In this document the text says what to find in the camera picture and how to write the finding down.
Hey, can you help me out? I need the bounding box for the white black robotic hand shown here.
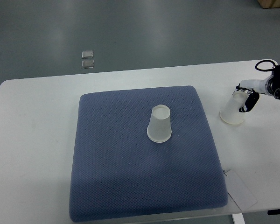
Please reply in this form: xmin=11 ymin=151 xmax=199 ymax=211
xmin=235 ymin=78 xmax=269 ymax=112

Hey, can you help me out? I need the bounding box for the white paper cup on mat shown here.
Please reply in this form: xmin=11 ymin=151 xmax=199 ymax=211
xmin=147 ymin=105 xmax=172 ymax=143

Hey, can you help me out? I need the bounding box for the black table control panel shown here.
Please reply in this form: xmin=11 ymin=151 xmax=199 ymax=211
xmin=267 ymin=209 xmax=280 ymax=216

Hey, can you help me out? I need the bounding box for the upper metal floor plate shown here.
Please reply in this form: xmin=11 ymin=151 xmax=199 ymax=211
xmin=82 ymin=50 xmax=94 ymax=59

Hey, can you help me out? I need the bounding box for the blue textured cushion mat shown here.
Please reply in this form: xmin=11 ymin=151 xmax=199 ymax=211
xmin=69 ymin=86 xmax=228 ymax=222

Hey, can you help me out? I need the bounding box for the white paper tag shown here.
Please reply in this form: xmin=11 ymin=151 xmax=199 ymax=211
xmin=224 ymin=170 xmax=258 ymax=211

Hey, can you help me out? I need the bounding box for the wooden box corner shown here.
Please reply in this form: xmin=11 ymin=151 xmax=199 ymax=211
xmin=257 ymin=0 xmax=280 ymax=9

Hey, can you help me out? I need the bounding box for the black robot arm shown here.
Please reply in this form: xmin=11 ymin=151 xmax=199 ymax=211
xmin=236 ymin=60 xmax=280 ymax=113

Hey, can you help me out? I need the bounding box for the white table leg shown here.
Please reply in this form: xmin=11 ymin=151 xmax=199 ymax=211
xmin=231 ymin=213 xmax=245 ymax=224

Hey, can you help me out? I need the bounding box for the white paper cup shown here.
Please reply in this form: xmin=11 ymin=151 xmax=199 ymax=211
xmin=147 ymin=105 xmax=172 ymax=143
xmin=219 ymin=91 xmax=248 ymax=125

